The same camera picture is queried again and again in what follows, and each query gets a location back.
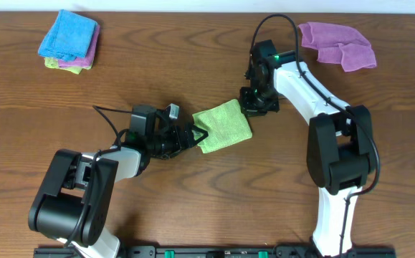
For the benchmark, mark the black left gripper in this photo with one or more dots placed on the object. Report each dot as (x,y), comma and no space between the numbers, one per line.
(185,136)

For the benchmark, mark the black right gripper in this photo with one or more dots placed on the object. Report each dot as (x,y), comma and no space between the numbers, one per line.
(258,104)

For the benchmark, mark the light green microfiber cloth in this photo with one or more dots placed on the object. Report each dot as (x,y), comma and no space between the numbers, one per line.
(225,124)

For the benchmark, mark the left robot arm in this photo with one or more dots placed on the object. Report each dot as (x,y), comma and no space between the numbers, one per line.
(72,203)

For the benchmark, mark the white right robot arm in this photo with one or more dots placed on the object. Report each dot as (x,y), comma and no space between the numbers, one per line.
(340,148)

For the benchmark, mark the crumpled purple cloth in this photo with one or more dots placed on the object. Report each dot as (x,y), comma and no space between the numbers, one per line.
(338,44)

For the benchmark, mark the folded purple cloth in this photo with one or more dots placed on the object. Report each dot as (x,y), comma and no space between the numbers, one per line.
(87,55)

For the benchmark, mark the folded green cloth in stack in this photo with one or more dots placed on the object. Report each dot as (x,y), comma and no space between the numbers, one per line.
(52,63)

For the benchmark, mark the folded blue cloth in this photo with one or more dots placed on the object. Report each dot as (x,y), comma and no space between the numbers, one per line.
(69,37)

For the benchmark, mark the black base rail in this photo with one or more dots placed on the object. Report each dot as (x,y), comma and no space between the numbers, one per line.
(281,251)

